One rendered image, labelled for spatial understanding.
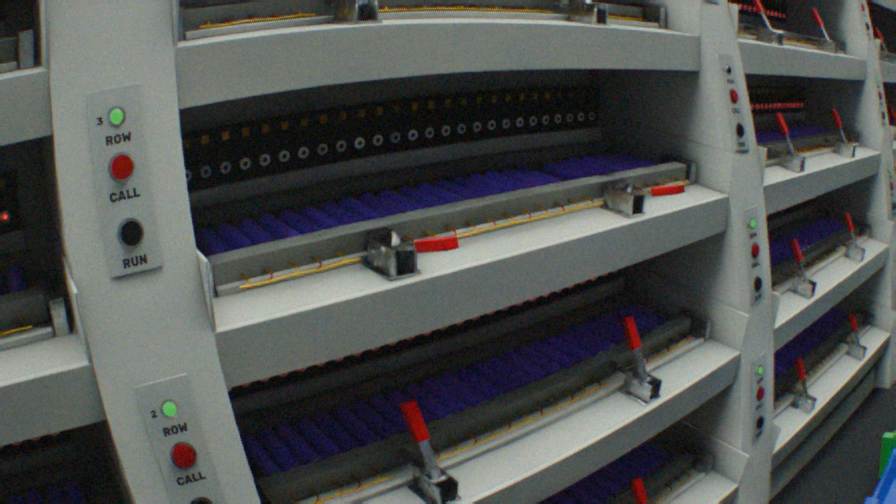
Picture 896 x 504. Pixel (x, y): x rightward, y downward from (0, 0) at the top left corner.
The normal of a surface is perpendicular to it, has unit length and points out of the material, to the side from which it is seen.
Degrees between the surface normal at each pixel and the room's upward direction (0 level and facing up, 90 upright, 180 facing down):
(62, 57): 90
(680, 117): 90
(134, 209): 90
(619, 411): 18
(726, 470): 90
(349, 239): 108
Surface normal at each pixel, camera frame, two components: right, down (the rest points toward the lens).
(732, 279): -0.80, 0.20
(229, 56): 0.60, 0.30
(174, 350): 0.58, 0.00
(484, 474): 0.03, -0.93
